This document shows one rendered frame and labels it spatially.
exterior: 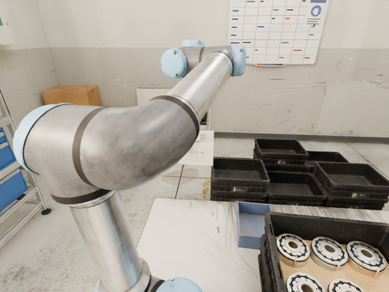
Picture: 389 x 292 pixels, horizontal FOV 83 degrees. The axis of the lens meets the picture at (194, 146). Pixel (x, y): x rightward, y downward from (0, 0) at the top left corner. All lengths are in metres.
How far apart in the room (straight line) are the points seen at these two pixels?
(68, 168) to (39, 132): 0.07
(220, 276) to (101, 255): 0.54
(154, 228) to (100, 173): 0.80
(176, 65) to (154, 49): 2.75
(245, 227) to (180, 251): 0.31
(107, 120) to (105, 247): 0.26
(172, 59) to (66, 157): 0.40
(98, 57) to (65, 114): 3.34
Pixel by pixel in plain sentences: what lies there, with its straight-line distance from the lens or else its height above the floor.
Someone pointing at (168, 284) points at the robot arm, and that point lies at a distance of 0.58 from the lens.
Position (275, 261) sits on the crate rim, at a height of 0.93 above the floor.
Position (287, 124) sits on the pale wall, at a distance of 3.67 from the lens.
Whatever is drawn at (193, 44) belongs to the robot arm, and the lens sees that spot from 0.72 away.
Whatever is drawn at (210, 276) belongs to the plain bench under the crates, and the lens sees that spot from 0.92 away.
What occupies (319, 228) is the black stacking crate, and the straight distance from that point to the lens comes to 0.90.
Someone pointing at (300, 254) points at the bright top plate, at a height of 0.86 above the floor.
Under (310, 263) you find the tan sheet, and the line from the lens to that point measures 0.87.
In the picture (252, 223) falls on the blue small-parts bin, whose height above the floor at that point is 0.70.
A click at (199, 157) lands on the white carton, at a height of 1.08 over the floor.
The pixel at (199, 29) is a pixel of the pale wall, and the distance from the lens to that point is 3.26.
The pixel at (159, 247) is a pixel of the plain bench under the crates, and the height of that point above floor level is 0.70.
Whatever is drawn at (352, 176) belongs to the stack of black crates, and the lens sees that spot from 2.13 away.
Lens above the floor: 1.47
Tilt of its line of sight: 27 degrees down
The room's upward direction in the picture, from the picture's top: straight up
